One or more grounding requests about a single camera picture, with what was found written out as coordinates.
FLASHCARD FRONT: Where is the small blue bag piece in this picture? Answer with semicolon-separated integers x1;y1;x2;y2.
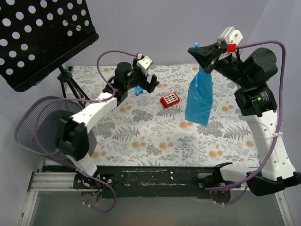
135;86;143;96

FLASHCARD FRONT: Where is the blue plastic trash bag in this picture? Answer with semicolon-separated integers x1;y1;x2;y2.
185;66;213;127

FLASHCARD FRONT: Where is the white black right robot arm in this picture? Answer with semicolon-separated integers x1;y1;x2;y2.
188;41;301;196

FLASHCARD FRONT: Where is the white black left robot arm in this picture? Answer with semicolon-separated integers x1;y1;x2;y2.
57;55;159;188

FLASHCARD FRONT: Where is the grey mesh trash bin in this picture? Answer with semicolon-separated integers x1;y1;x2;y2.
15;96;83;163

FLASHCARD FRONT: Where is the red white toy brick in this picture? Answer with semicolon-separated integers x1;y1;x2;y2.
160;92;180;108

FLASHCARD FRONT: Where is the floral table mat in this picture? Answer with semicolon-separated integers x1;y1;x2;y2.
65;65;259;167

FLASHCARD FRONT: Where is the black perforated music stand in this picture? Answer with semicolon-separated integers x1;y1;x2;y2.
0;0;102;111

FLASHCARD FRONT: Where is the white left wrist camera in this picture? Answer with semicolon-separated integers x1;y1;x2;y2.
137;56;153;75

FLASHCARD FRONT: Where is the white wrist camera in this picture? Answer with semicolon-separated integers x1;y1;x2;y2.
137;56;153;75
217;26;243;46

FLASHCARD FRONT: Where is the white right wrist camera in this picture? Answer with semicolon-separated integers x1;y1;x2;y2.
217;26;243;46

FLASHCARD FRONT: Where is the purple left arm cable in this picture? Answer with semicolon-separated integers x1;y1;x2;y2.
34;50;142;213

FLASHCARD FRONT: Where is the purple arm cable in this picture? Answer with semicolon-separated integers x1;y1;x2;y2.
34;50;142;213
204;40;286;206

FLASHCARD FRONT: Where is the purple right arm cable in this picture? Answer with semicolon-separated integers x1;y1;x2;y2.
204;40;286;206

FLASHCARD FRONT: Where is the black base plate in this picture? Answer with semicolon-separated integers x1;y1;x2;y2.
42;165;250;200

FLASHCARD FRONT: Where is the aluminium frame rail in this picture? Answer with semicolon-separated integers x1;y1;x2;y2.
19;172;94;226

